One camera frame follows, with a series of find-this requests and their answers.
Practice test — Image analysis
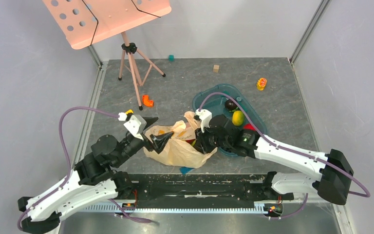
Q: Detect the dark mangosteen fake fruit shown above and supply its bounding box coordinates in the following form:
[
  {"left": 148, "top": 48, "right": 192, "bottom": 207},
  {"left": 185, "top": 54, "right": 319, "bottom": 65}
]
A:
[{"left": 224, "top": 99, "right": 239, "bottom": 113}]

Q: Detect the purple cable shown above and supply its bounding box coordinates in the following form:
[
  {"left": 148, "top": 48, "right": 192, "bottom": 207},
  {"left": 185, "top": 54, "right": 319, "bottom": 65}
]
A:
[
  {"left": 17, "top": 107, "right": 155, "bottom": 232},
  {"left": 198, "top": 92, "right": 371, "bottom": 220}
]

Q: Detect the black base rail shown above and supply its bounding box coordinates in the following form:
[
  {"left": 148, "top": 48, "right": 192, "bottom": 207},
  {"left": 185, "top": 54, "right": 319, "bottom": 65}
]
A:
[{"left": 57, "top": 173, "right": 346, "bottom": 215}]

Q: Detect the orange curved toy piece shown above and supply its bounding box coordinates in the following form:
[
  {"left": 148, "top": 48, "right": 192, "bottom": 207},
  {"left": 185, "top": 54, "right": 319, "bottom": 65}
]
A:
[{"left": 142, "top": 95, "right": 154, "bottom": 107}]

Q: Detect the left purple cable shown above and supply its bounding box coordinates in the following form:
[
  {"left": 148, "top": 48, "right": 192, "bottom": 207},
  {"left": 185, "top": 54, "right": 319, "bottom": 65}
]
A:
[{"left": 17, "top": 107, "right": 155, "bottom": 232}]

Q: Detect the small wooden cube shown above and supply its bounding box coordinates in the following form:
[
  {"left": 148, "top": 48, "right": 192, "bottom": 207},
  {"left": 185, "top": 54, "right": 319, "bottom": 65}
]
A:
[{"left": 213, "top": 64, "right": 220, "bottom": 73}]

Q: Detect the red apple fake fruit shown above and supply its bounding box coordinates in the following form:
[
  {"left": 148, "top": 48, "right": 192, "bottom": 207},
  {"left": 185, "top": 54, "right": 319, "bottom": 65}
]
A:
[{"left": 243, "top": 123, "right": 256, "bottom": 131}]

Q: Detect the small yellow block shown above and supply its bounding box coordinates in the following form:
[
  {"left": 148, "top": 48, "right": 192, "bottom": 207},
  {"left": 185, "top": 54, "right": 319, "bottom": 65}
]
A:
[{"left": 125, "top": 109, "right": 134, "bottom": 115}]

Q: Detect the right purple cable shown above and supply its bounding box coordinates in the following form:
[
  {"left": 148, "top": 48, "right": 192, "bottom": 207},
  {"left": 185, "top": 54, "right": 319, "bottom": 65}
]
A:
[{"left": 198, "top": 92, "right": 371, "bottom": 220}]

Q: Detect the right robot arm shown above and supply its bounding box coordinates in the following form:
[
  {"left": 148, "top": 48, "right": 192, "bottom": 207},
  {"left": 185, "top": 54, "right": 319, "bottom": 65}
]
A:
[{"left": 194, "top": 109, "right": 354, "bottom": 205}]

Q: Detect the pink music stand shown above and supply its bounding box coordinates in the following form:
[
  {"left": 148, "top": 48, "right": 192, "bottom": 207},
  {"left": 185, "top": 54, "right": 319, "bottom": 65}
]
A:
[{"left": 43, "top": 0, "right": 172, "bottom": 110}]

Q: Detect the beige plastic bag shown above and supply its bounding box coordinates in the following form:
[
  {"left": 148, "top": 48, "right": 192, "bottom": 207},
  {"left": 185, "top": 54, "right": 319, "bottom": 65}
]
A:
[{"left": 143, "top": 111, "right": 218, "bottom": 168}]

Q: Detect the blue flat block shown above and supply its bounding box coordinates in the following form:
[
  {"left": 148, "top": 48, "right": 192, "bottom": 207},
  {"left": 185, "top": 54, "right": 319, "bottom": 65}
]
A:
[{"left": 179, "top": 167, "right": 194, "bottom": 175}]

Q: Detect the yellow green mango fruit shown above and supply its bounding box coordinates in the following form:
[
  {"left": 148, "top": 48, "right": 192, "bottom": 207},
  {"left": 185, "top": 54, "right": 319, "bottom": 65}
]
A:
[{"left": 231, "top": 110, "right": 245, "bottom": 127}]

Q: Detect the yellow red toy piece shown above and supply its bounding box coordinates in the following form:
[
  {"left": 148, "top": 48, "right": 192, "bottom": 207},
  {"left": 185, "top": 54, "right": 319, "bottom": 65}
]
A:
[{"left": 257, "top": 78, "right": 267, "bottom": 91}]

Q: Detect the teal plastic tub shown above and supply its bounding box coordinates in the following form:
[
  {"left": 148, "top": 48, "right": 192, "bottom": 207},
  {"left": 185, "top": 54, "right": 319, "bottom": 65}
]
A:
[{"left": 192, "top": 84, "right": 267, "bottom": 159}]

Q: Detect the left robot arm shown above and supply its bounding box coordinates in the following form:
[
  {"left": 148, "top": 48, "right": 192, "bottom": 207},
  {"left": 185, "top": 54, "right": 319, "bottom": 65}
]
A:
[{"left": 17, "top": 114, "right": 174, "bottom": 234}]

